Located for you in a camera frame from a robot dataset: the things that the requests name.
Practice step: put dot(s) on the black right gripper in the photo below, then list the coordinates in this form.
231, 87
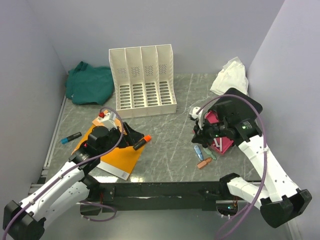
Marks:
200, 136

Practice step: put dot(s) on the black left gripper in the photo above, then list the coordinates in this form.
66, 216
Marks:
131, 136

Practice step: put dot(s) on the black drawer organizer box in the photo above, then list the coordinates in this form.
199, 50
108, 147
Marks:
237, 114

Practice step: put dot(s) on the blue cap highlighter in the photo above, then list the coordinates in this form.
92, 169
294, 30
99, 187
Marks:
70, 138

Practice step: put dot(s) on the black cap whiteboard marker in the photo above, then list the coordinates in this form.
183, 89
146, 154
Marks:
220, 145

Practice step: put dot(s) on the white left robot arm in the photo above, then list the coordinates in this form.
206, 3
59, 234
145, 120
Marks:
27, 219

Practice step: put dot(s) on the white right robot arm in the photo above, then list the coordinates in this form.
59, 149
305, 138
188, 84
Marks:
279, 199

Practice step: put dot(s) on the blue clip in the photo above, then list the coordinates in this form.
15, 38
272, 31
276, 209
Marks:
198, 152

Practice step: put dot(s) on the orange cap highlighter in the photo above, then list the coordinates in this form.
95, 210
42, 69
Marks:
142, 142

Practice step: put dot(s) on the green clip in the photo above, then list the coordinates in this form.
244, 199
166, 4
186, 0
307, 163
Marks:
209, 152

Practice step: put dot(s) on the orange notebook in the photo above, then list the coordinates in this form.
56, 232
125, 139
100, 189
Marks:
120, 162

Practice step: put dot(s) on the orange clip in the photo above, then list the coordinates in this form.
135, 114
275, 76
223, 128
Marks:
204, 163

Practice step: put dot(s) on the small orange booklet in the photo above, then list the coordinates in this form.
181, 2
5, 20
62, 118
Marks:
118, 122

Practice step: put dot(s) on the white file organizer rack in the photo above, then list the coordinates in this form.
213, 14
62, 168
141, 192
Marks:
143, 79

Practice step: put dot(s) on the white crumpled paper bag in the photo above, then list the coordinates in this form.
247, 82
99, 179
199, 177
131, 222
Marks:
232, 75

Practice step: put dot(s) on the green cloth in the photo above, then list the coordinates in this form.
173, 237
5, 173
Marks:
86, 84

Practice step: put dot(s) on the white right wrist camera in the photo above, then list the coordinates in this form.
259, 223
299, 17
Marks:
197, 114

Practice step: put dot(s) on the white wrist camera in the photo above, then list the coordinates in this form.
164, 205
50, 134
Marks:
107, 120
197, 114

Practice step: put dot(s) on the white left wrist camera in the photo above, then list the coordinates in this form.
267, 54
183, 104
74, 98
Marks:
107, 120

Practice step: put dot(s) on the black base frame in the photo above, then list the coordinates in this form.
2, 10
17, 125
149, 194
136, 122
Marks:
137, 196

